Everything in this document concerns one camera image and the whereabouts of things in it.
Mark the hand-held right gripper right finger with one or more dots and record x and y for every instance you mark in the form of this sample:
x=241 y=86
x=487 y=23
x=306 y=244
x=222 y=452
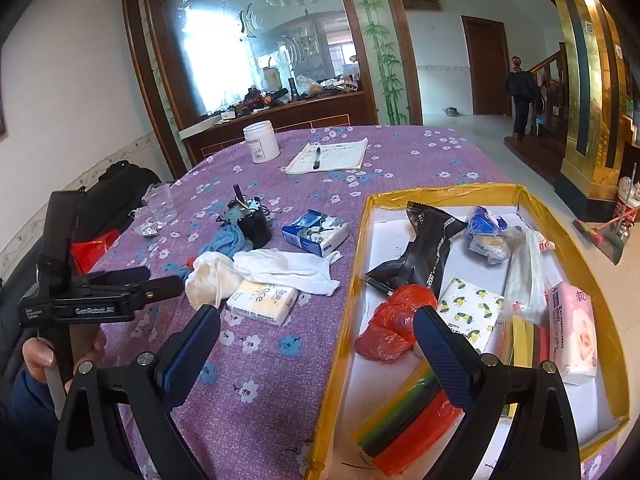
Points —
x=442 y=355

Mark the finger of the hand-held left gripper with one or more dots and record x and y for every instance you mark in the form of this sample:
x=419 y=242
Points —
x=160 y=287
x=120 y=276

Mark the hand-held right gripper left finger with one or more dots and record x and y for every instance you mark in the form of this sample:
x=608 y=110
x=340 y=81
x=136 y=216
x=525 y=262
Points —
x=192 y=350

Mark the lemon print tissue pack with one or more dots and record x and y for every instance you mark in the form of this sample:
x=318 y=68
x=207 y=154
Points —
x=470 y=310

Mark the red plastic bag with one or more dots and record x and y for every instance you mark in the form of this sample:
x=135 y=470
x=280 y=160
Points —
x=92 y=255
x=390 y=325

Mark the colourful sponge pack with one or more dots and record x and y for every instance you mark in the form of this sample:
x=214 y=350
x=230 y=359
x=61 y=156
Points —
x=400 y=430

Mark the yellow cardboard box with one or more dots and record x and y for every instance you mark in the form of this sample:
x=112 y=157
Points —
x=360 y=390

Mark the clear plastic bag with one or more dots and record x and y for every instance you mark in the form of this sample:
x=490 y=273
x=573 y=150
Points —
x=525 y=275

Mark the pink white tissue pack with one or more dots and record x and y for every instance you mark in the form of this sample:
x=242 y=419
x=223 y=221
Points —
x=575 y=332

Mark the person's left forearm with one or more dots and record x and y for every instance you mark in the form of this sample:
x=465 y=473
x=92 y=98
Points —
x=30 y=405

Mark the person's left hand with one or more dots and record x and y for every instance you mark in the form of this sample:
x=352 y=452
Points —
x=37 y=357

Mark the foil wrapper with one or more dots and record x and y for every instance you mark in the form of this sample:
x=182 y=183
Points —
x=147 y=230

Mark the blue cloth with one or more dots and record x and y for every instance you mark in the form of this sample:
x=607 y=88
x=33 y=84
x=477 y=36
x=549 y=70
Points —
x=225 y=242

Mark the clear plastic cup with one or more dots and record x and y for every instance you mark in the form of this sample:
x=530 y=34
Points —
x=160 y=205

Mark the yellow black sponge pack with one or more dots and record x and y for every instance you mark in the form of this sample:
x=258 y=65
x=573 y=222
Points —
x=522 y=335

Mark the yellow white tissue pack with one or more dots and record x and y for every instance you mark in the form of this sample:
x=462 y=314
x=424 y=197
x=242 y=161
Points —
x=262 y=305

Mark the purple floral tablecloth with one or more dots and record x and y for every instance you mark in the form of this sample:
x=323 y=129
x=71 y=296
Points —
x=280 y=360

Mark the black backpack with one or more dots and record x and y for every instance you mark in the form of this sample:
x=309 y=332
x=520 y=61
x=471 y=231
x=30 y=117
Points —
x=120 y=185

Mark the black snack packet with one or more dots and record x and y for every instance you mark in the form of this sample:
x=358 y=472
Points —
x=425 y=255

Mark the black pen cup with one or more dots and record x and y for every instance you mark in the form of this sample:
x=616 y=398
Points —
x=255 y=230

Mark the dark pen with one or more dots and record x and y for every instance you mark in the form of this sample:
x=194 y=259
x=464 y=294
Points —
x=239 y=194

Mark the white sock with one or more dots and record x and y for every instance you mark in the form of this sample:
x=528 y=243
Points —
x=290 y=267

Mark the blue white snack packet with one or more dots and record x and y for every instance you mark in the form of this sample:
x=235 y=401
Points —
x=485 y=232

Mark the blue floral tissue pack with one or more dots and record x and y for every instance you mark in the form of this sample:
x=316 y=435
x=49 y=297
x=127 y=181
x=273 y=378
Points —
x=315 y=232

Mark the white plastic jar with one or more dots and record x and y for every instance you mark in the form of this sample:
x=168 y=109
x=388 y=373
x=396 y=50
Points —
x=261 y=142

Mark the broom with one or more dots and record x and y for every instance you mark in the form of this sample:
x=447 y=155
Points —
x=600 y=242

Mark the black marker pen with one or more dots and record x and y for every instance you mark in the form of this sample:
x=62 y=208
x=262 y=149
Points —
x=317 y=157

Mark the white notebook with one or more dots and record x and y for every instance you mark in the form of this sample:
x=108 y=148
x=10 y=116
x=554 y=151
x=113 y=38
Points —
x=345 y=152

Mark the wooden glass partition cabinet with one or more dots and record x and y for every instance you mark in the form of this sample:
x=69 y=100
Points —
x=320 y=115

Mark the metal kettle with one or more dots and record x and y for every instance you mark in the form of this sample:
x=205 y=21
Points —
x=451 y=111

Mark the white red bucket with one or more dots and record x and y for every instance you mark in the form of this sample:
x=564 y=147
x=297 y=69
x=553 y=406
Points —
x=627 y=192

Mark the white plastic bag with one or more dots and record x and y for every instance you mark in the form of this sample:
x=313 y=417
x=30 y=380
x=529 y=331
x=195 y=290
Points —
x=307 y=85

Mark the wooden stair railing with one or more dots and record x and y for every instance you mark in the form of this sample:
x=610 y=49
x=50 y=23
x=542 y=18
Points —
x=550 y=85

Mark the brown wooden door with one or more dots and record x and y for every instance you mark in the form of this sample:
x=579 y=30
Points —
x=485 y=65

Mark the bamboo print panel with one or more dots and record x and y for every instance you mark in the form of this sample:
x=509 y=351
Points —
x=380 y=60

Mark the gold black pillar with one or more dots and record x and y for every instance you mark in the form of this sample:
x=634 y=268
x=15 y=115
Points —
x=590 y=85

